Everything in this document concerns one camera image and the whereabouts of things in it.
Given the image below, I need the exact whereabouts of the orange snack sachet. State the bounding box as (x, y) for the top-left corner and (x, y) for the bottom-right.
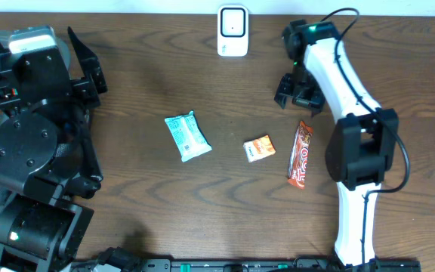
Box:
(243, 135), (276, 162)

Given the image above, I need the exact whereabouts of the red Top chocolate bar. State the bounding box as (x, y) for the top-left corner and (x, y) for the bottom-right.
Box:
(288, 121), (313, 189)

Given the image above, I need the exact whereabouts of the white teal snack packet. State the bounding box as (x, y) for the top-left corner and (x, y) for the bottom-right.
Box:
(165, 110), (212, 162)

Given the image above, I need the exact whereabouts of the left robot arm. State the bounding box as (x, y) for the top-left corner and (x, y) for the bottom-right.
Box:
(0, 26), (107, 271)

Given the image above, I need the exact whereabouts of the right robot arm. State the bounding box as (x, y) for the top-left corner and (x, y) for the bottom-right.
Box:
(274, 20), (398, 270)

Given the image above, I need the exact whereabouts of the white barcode scanner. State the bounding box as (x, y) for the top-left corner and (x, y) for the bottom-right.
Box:
(217, 5), (249, 57)

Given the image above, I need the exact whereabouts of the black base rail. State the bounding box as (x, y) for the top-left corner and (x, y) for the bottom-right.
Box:
(65, 257), (421, 272)

